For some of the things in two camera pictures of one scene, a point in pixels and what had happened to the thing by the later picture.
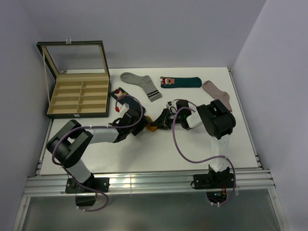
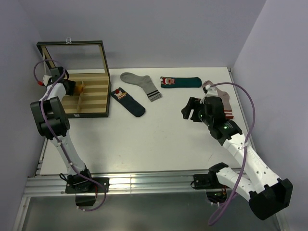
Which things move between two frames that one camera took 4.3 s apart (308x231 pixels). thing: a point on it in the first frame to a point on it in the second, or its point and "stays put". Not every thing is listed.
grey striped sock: [145, 82] stays put
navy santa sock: [122, 96] stays put
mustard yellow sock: [148, 126] to [78, 89]
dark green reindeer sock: [191, 82] stays put
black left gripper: [143, 123] to [72, 84]
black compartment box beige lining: [78, 79] stays put
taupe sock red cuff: [223, 96] stays put
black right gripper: [163, 122] to [193, 103]
